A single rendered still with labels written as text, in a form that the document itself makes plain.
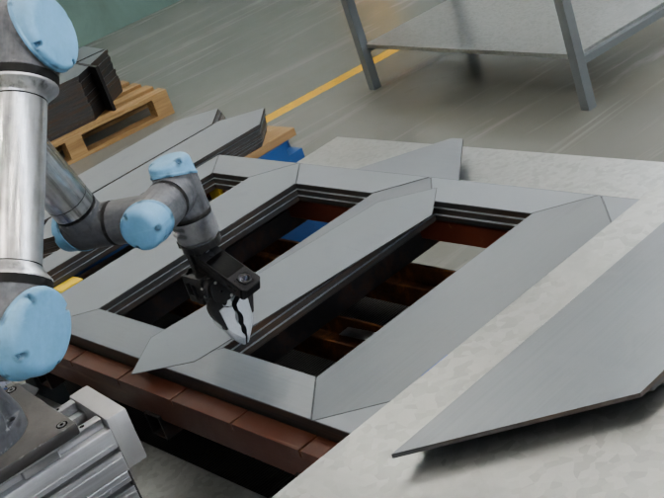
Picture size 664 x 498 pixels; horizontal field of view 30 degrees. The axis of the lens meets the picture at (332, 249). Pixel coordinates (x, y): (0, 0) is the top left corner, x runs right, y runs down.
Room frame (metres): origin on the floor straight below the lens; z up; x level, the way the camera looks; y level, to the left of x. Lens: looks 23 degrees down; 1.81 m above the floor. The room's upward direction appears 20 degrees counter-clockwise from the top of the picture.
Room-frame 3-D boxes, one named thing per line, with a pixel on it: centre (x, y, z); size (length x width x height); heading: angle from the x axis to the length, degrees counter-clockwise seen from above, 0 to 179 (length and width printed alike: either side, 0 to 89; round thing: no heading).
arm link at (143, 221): (1.91, 0.27, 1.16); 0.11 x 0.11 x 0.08; 63
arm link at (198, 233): (1.99, 0.21, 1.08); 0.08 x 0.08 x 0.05
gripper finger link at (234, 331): (1.99, 0.22, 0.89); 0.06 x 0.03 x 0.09; 34
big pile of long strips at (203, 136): (3.20, 0.43, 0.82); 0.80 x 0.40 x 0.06; 124
